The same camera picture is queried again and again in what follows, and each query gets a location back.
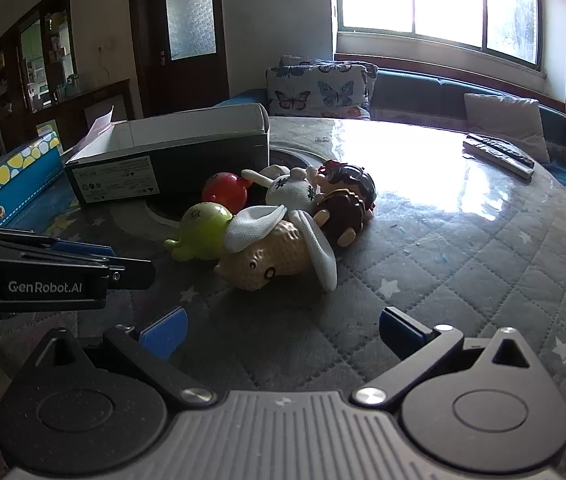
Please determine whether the silver remote control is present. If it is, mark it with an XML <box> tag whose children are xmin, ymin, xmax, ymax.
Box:
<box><xmin>462</xmin><ymin>139</ymin><xmax>534</xmax><ymax>179</ymax></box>

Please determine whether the green round toy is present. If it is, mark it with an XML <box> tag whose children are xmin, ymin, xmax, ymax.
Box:
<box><xmin>164</xmin><ymin>202</ymin><xmax>234</xmax><ymax>263</ymax></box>

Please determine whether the blue dotted tissue box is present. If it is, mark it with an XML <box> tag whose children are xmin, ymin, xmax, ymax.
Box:
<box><xmin>0</xmin><ymin>130</ymin><xmax>65</xmax><ymax>226</ymax></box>

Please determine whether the blue sofa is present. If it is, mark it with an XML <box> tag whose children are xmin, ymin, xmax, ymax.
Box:
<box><xmin>213</xmin><ymin>66</ymin><xmax>566</xmax><ymax>207</ymax></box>

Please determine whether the white rabbit toy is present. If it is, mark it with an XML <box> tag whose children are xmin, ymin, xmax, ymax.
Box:
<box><xmin>240</xmin><ymin>164</ymin><xmax>320</xmax><ymax>217</ymax></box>

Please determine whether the grey quilted desktop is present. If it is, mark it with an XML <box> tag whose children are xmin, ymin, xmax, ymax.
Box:
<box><xmin>0</xmin><ymin>115</ymin><xmax>566</xmax><ymax>480</ymax></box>

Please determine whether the dark wooden cabinet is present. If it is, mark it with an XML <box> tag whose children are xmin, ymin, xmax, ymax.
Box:
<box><xmin>0</xmin><ymin>0</ymin><xmax>135</xmax><ymax>157</ymax></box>

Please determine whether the butterfly print pillow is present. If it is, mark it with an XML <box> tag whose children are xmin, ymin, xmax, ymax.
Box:
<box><xmin>279</xmin><ymin>55</ymin><xmax>379</xmax><ymax>83</ymax></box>
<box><xmin>265</xmin><ymin>62</ymin><xmax>370</xmax><ymax>119</ymax></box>

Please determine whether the dark wooden door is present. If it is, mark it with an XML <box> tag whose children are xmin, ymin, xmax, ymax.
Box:
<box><xmin>127</xmin><ymin>0</ymin><xmax>232</xmax><ymax>119</ymax></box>

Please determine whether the peanut toy with white ears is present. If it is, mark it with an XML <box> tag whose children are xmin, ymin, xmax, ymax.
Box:
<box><xmin>215</xmin><ymin>205</ymin><xmax>339</xmax><ymax>294</ymax></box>

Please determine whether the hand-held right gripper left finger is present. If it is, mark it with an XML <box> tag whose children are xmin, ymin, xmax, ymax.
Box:
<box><xmin>27</xmin><ymin>306</ymin><xmax>217</xmax><ymax>407</ymax></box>

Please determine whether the red ball toy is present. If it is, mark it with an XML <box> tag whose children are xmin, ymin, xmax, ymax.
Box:
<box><xmin>201</xmin><ymin>172</ymin><xmax>255</xmax><ymax>209</ymax></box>

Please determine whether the window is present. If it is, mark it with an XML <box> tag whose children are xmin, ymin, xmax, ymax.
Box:
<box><xmin>329</xmin><ymin>0</ymin><xmax>548</xmax><ymax>67</ymax></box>

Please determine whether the dark remote control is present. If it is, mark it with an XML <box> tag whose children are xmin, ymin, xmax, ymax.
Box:
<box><xmin>468</xmin><ymin>132</ymin><xmax>536</xmax><ymax>169</ymax></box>

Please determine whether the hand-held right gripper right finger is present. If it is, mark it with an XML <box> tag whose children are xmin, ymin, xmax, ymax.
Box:
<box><xmin>352</xmin><ymin>306</ymin><xmax>540</xmax><ymax>407</ymax></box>

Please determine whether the white paper sheet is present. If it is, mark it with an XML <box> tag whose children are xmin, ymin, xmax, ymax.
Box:
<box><xmin>60</xmin><ymin>105</ymin><xmax>117</xmax><ymax>157</ymax></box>

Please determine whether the grey pillow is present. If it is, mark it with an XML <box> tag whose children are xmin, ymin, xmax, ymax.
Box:
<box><xmin>463</xmin><ymin>92</ymin><xmax>552</xmax><ymax>164</ymax></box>

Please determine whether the black-haired doll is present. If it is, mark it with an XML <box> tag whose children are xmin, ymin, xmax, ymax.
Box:
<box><xmin>311</xmin><ymin>159</ymin><xmax>378</xmax><ymax>249</ymax></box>

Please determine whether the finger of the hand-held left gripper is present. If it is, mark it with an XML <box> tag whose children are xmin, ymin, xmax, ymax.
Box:
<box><xmin>106</xmin><ymin>256</ymin><xmax>157</xmax><ymax>291</ymax></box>
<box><xmin>0</xmin><ymin>226</ymin><xmax>115</xmax><ymax>261</ymax></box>

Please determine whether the black cardboard box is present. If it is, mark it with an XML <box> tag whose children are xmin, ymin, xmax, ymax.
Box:
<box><xmin>63</xmin><ymin>102</ymin><xmax>271</xmax><ymax>206</ymax></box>

